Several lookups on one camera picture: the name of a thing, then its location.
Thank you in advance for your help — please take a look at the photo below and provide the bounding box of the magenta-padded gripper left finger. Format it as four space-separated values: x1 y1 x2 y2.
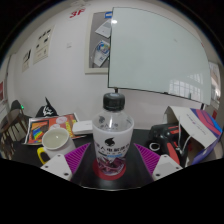
40 142 96 188

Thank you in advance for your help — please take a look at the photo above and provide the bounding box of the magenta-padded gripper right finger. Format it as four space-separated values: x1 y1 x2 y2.
130 142 183 187

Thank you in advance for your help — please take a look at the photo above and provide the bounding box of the clear bottle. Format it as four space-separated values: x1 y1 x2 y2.
91 92 135 176

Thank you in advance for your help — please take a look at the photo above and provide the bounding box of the red and black power tool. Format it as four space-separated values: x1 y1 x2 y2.
148 123 188 166

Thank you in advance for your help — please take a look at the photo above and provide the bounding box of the small flat white box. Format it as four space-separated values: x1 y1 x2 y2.
71 119 94 136

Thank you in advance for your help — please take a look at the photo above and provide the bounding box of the flat round red coaster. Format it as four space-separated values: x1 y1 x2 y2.
92 158 128 181

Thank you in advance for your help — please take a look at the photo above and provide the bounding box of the colourful printed poster sheet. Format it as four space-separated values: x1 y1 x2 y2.
23 112 86 146

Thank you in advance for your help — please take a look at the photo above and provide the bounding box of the black hat with white print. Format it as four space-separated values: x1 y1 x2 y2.
34 97 59 118

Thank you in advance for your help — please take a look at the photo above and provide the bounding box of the blue cardboard box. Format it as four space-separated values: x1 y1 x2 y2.
163 105 223 167

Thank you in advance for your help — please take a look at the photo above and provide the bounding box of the brown wooden chair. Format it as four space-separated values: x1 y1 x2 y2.
0 109 24 161

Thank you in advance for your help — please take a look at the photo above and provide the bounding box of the dark chair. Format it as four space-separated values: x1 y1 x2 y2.
9 99 24 114

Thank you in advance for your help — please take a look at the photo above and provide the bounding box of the paper with colourful circle print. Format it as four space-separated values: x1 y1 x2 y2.
92 39 111 68

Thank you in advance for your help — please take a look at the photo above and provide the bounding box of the large whiteboard on stand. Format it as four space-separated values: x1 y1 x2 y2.
107 7 213 107

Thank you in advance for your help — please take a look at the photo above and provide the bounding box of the grey notice board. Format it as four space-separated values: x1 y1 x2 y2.
84 10 114 75

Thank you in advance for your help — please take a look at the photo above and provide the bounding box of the white paper sheet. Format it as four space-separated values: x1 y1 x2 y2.
94 19 112 39

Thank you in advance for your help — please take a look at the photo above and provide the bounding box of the white mug, yellow handle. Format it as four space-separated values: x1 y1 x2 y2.
36 128 77 165

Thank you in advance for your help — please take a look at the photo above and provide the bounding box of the white cable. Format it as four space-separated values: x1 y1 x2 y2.
149 116 194 158

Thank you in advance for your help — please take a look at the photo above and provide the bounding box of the red wall poster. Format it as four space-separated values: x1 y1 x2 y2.
0 80 5 101

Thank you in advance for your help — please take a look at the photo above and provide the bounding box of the small white wall poster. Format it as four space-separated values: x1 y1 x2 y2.
21 49 32 73

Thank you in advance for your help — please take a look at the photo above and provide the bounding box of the large white wall poster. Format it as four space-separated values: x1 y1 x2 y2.
32 26 55 65

